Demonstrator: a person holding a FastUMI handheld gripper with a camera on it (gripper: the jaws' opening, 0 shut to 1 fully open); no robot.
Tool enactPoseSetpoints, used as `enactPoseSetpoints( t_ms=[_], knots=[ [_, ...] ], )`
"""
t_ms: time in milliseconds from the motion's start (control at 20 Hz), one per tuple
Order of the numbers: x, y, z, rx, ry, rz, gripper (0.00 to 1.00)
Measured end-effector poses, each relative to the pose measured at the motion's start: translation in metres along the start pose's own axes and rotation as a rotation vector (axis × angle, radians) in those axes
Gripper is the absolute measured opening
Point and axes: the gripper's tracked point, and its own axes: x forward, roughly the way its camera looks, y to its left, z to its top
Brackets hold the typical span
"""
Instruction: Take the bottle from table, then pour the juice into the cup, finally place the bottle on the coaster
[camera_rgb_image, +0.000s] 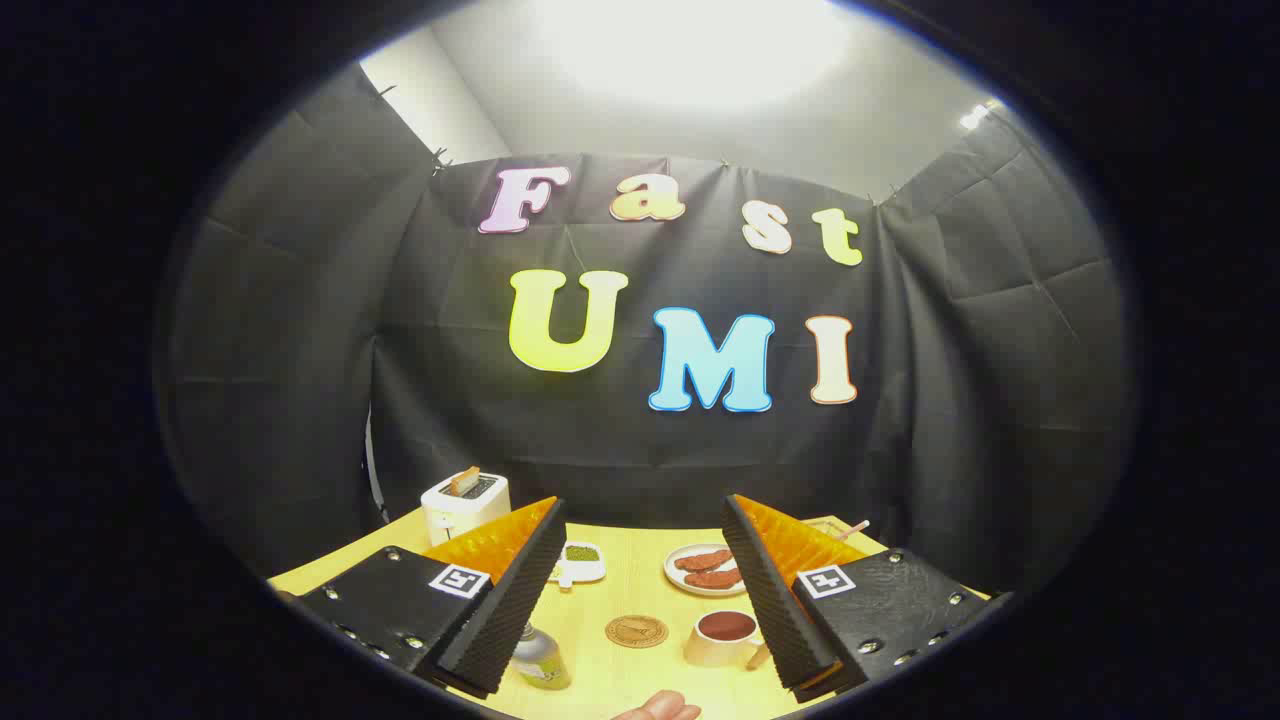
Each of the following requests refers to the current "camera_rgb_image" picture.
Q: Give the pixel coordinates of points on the pink straw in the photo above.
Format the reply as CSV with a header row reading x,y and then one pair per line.
x,y
856,527

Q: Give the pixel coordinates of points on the white divided bean dish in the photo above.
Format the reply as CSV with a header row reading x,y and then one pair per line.
x,y
582,570

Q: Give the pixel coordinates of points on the round cork coaster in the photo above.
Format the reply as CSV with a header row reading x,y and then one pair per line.
x,y
636,631

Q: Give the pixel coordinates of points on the brown sausage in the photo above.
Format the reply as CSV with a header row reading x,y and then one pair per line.
x,y
703,560
715,578

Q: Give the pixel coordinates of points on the toast slice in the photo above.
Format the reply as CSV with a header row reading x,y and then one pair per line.
x,y
464,481

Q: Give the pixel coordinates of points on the white cup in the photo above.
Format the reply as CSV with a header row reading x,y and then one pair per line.
x,y
722,645

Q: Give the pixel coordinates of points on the white plate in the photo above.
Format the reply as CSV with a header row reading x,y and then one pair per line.
x,y
678,578

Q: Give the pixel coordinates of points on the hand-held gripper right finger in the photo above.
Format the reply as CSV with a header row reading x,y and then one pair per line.
x,y
765,600

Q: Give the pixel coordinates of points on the white toaster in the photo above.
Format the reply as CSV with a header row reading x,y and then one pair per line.
x,y
452,515

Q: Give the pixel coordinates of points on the wooden table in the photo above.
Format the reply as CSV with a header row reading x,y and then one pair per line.
x,y
620,590

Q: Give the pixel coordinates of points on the silver bottle green label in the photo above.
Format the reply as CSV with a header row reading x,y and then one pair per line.
x,y
541,660

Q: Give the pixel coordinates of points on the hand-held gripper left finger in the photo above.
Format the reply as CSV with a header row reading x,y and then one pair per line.
x,y
505,605

